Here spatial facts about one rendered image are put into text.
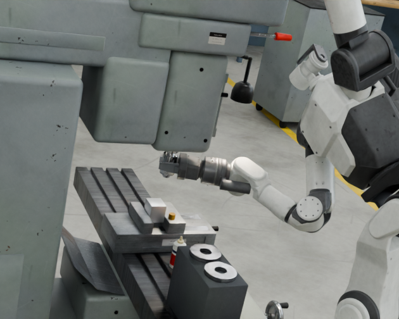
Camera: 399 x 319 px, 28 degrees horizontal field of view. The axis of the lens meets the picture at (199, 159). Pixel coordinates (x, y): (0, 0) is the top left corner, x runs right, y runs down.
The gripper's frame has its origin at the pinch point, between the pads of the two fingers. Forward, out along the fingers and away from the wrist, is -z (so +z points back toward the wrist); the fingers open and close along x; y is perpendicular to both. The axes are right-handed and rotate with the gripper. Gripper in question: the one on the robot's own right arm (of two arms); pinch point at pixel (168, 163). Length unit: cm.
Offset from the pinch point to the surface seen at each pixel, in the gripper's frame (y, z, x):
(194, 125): -17.3, 5.1, 8.9
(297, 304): 124, 89, -137
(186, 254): 11.6, 7.9, 35.3
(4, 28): -42, -49, 30
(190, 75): -32.6, 1.2, 10.4
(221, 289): 13, 18, 50
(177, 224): 19.7, 6.3, 1.3
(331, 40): 40, 138, -437
